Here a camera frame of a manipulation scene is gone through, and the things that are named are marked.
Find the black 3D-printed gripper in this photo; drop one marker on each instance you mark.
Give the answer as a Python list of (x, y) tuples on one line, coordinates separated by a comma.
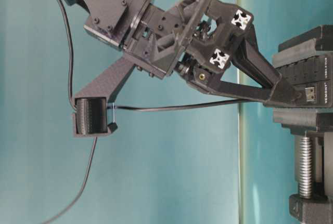
[(208, 35)]

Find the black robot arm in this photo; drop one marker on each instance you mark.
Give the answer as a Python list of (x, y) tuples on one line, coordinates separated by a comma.
[(128, 26)]

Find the black multi-port USB hub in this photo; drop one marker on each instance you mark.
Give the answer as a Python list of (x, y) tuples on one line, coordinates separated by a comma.
[(315, 75)]

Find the black 3D-printed vise clamp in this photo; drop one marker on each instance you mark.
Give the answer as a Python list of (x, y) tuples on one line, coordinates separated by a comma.
[(315, 123)]

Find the silver threaded vise screw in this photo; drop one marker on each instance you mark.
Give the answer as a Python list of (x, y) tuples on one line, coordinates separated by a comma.
[(305, 167)]

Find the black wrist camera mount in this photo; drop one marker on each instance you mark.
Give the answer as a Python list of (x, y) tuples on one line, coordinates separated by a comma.
[(90, 118)]

